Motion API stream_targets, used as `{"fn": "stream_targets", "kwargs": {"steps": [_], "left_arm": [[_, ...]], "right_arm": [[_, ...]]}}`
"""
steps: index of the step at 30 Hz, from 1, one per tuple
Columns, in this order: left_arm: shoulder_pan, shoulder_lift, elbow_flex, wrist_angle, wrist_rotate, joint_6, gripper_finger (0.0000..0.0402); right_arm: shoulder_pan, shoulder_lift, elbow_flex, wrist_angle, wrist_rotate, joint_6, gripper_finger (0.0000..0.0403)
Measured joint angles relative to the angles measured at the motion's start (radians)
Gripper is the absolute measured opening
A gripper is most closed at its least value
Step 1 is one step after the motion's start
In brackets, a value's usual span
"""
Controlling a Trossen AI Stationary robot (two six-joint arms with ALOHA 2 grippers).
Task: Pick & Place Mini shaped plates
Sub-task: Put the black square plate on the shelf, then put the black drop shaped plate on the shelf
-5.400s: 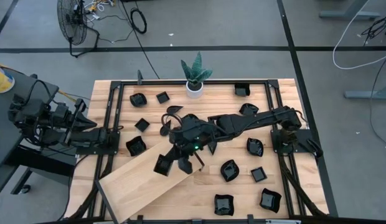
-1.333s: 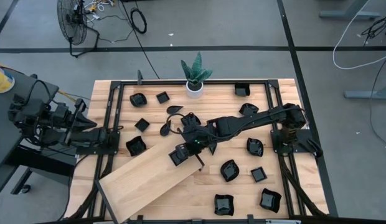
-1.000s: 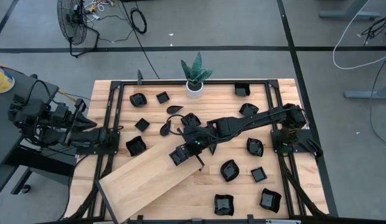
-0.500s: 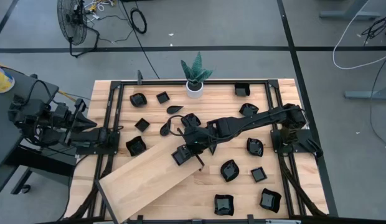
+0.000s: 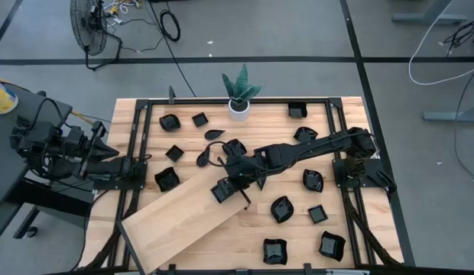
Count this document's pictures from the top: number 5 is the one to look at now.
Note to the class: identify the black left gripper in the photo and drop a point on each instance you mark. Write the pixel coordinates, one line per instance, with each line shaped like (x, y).
(80, 143)

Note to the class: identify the snake plant in white pot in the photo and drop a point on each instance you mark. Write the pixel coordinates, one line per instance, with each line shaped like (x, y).
(239, 112)

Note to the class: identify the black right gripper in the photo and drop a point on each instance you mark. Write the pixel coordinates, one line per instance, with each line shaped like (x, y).
(242, 168)

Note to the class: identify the black small square mini plate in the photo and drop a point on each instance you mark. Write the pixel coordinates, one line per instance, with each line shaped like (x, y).
(317, 214)
(221, 191)
(174, 153)
(200, 120)

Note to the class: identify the black teardrop mini plate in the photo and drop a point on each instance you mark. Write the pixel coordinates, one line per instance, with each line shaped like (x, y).
(213, 134)
(202, 158)
(261, 183)

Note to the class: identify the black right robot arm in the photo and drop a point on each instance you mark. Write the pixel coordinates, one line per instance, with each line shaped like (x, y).
(309, 147)

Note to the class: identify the grey desk foot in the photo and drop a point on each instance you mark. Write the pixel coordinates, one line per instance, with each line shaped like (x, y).
(428, 18)
(451, 115)

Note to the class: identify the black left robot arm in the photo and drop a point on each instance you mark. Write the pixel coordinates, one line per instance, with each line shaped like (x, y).
(107, 168)

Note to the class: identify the wooden riser shelf black legs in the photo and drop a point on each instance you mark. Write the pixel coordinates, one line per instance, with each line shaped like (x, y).
(176, 221)

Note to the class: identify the black aluminium table frame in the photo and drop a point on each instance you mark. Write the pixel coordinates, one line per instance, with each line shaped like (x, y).
(191, 101)

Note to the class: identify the yellow white tub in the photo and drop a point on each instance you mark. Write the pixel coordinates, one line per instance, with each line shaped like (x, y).
(2, 99)

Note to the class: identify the black floor fan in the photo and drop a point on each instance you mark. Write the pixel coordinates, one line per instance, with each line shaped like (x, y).
(88, 30)

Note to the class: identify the black wavy square mini plate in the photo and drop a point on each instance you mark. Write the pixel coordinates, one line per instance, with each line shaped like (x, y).
(275, 251)
(332, 246)
(167, 179)

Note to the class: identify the black rounded square mini plate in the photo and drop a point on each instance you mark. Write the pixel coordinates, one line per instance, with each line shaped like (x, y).
(297, 110)
(169, 123)

